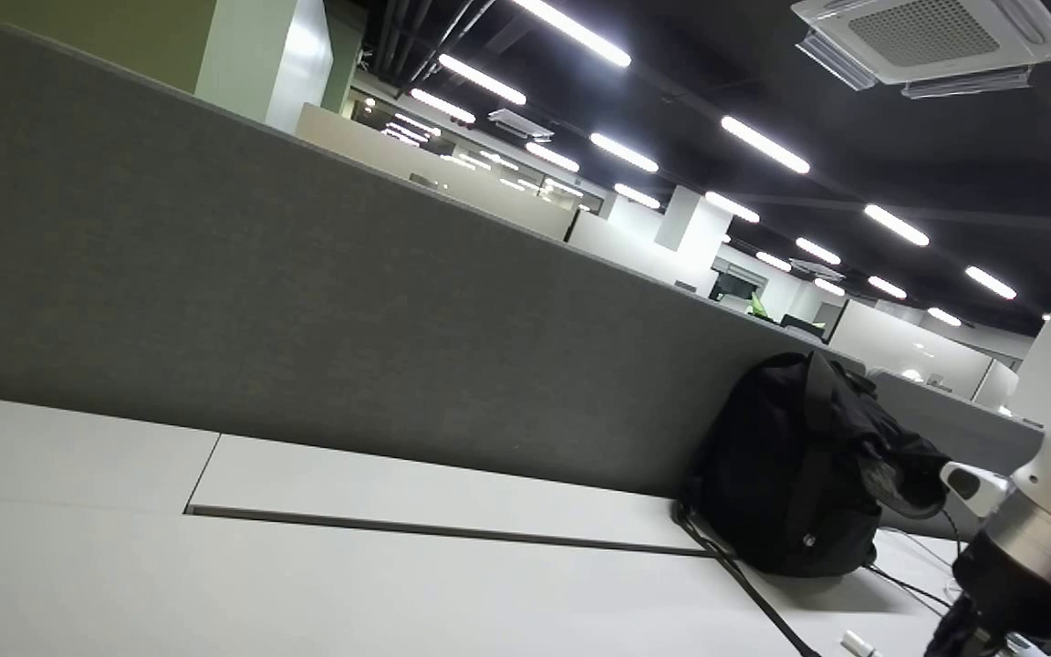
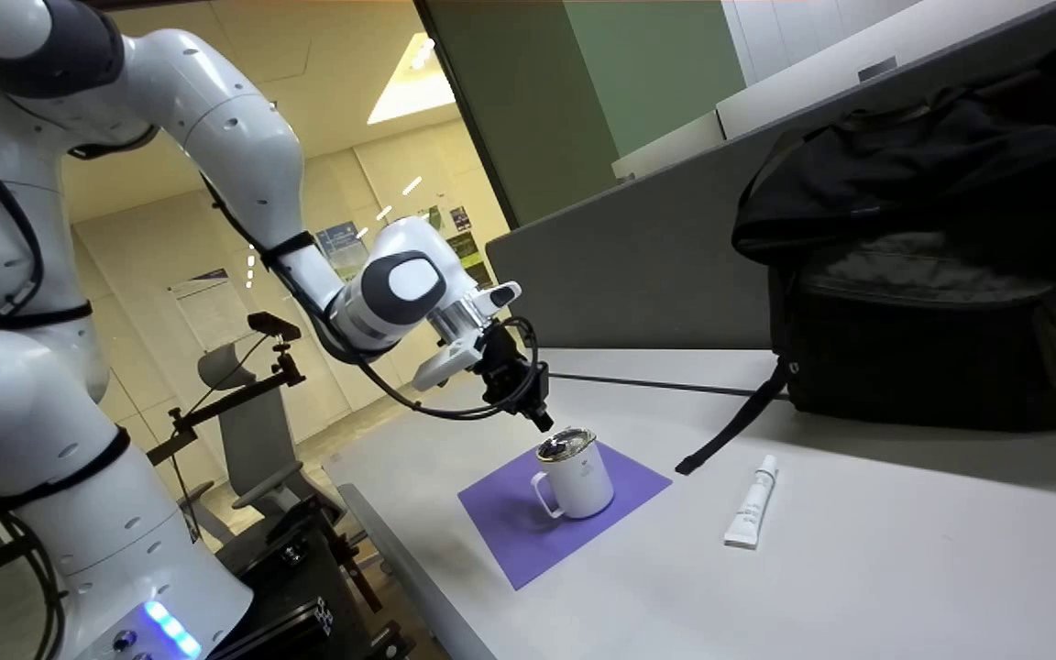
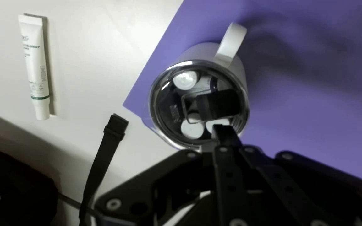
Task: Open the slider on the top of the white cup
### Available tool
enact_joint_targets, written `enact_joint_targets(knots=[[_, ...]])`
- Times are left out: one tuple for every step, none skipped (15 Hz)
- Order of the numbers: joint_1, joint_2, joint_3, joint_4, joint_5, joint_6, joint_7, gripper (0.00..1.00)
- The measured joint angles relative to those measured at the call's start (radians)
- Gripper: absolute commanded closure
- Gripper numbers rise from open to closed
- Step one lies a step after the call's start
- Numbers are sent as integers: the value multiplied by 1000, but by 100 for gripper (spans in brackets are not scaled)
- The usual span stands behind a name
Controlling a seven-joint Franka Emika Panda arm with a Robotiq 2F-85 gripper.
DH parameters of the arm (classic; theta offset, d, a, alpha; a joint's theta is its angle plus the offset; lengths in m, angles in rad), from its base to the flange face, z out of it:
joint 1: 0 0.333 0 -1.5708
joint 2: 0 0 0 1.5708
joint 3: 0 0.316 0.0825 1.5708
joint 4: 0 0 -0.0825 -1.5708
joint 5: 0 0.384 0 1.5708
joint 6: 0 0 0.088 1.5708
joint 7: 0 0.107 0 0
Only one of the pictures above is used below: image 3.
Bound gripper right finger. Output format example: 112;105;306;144
226;125;362;226

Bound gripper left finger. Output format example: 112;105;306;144
94;124;247;226

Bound black lid slider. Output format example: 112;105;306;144
196;89;240;121

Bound purple mat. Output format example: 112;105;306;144
123;0;362;186

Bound black bag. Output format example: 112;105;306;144
0;143;59;226

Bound white cream tube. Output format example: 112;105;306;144
18;14;51;121

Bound black strap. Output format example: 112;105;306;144
79;114;129;226

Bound white cup with handle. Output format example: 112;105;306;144
149;22;251;152

